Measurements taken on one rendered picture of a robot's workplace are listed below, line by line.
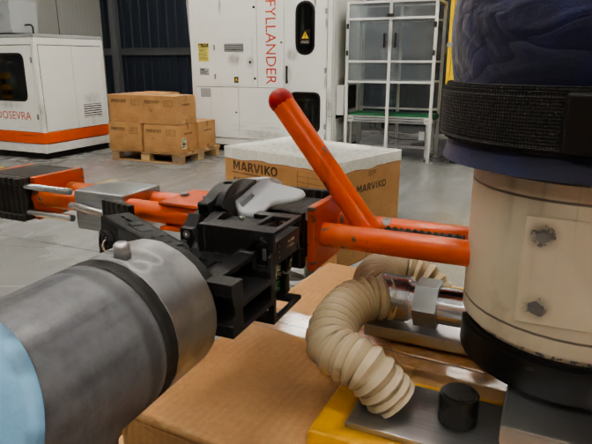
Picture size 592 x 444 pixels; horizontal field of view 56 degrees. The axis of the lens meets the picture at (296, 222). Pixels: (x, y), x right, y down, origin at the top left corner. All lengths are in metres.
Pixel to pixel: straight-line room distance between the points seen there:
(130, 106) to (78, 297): 7.87
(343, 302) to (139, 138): 7.63
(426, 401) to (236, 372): 0.18
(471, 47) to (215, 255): 0.23
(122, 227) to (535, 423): 0.33
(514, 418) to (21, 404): 0.30
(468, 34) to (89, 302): 0.29
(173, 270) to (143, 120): 7.71
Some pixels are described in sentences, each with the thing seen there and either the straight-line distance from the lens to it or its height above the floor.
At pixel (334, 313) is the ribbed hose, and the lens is 0.45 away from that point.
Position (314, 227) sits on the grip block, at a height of 1.22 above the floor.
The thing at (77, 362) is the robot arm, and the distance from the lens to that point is 0.27.
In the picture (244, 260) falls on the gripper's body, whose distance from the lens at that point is 0.39.
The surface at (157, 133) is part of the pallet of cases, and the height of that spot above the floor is 0.41.
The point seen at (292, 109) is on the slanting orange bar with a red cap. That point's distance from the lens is 0.51.
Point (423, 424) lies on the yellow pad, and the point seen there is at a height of 1.10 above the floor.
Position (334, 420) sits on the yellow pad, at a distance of 0.45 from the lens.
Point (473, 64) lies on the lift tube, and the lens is 0.40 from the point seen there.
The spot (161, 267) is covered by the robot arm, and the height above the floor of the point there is 1.25.
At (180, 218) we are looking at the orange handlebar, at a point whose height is 1.21.
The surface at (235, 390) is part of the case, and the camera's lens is 0.51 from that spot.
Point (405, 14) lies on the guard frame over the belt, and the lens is 7.90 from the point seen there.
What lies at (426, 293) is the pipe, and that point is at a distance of 0.50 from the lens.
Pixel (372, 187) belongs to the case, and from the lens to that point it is 2.12.
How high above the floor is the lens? 1.36
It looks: 16 degrees down
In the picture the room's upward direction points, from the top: straight up
